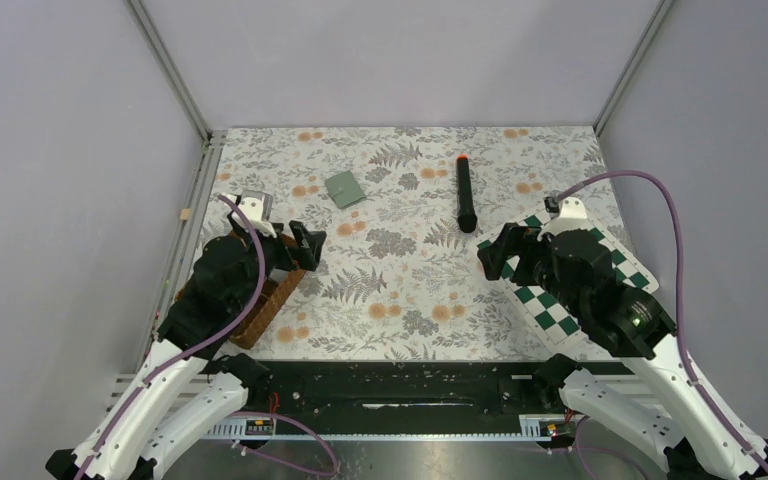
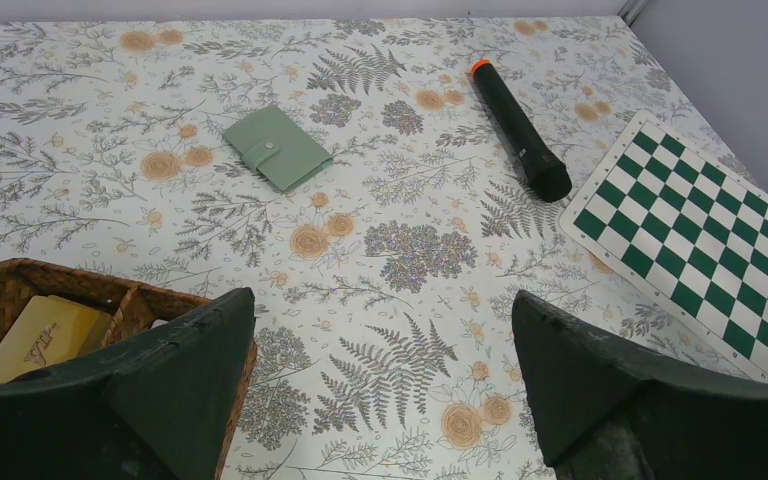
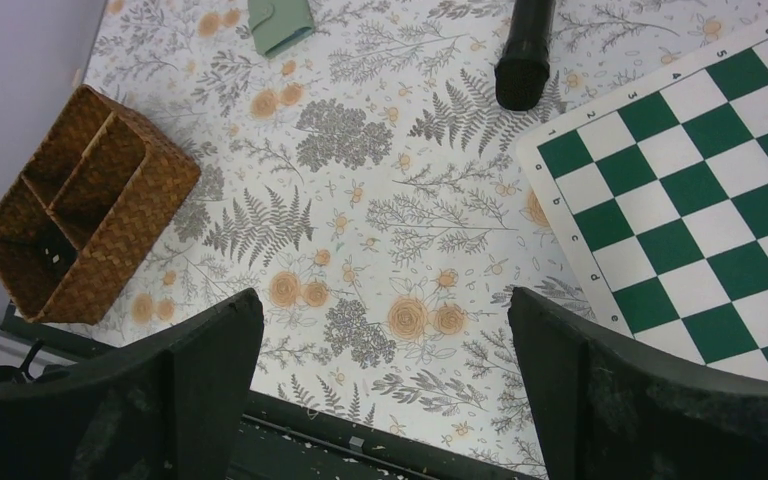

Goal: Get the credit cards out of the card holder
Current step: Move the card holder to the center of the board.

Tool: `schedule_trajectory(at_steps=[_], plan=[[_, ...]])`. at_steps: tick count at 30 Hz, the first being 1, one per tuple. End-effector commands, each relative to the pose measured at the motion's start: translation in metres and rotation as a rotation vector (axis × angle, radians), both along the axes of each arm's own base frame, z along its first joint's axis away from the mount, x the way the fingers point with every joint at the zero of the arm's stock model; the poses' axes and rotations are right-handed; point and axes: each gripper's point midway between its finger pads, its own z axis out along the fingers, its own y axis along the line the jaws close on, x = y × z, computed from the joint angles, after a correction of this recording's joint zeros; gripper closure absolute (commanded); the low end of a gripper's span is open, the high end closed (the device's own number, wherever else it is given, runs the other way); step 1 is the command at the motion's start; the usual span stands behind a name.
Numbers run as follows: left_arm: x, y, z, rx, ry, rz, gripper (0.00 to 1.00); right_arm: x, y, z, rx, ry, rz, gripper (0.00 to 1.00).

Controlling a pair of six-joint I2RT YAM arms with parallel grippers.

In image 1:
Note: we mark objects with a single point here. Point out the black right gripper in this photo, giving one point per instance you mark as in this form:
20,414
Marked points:
519,240

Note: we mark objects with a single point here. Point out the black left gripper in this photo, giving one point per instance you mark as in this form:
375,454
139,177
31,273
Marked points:
297,257

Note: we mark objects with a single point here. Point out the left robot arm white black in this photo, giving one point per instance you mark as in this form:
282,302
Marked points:
183,387

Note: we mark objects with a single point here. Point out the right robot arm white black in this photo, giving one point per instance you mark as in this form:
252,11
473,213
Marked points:
696,435

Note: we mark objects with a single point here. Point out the black microphone orange tip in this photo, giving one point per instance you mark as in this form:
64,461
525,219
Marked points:
466,216

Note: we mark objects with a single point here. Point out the brown wicker basket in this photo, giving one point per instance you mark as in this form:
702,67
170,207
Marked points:
265,305

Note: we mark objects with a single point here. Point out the green white chessboard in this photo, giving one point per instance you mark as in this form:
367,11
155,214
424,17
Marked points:
586,285

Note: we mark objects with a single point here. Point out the floral patterned table mat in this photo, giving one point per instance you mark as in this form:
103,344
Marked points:
398,279

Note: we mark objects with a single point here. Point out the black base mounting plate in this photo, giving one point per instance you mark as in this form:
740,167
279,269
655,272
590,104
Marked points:
364,395

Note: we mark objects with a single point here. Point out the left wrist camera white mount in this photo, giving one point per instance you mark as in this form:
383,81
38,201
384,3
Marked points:
257,206

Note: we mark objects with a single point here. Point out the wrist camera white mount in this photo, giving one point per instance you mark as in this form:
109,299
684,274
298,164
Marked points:
257,206
568,214

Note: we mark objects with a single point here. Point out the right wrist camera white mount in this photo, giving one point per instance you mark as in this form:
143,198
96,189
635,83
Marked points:
568,214

